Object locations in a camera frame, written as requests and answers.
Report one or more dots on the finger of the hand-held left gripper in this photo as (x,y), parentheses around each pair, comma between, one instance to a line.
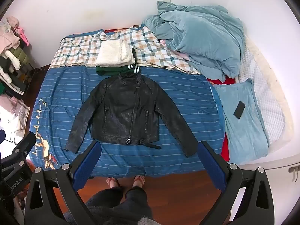
(23,150)

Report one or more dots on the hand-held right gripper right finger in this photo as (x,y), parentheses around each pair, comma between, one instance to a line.
(211,165)

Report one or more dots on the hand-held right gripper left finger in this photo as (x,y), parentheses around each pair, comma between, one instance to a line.
(87,163)

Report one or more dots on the black leather jacket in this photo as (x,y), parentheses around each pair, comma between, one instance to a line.
(121,112)

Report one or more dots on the pile of hanging clothes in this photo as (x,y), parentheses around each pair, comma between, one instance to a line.
(14,51)

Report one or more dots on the red sheet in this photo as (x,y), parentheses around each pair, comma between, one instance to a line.
(225,150)

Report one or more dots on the person's left foot in sandal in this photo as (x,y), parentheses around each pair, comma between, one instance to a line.
(112,182)

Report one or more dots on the person's foot in sandal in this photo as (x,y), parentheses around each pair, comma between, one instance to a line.
(138,181)
(112,182)

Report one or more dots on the printed tote bag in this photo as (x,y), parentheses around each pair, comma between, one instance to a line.
(21,117)

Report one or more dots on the teal pillow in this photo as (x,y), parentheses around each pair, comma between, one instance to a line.
(243,136)

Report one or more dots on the person's right foot in sandal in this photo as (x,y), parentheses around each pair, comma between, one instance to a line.
(138,181)

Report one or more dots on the person's legs in dark trousers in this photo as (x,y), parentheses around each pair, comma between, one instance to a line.
(121,206)

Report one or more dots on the black phone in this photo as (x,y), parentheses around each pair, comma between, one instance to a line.
(239,109)

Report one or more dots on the blue striped bed cover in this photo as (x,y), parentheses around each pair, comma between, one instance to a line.
(180,93)

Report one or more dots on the white quilted mattress pad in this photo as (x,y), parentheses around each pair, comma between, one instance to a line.
(269,93)

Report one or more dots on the green garment with striped cuffs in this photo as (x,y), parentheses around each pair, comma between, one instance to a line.
(105,70)

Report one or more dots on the folded white fleece garment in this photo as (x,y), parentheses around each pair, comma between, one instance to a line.
(112,54)

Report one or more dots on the plaid blanket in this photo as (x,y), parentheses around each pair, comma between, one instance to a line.
(77,49)

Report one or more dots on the light teal garment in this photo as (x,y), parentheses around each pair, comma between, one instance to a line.
(201,35)

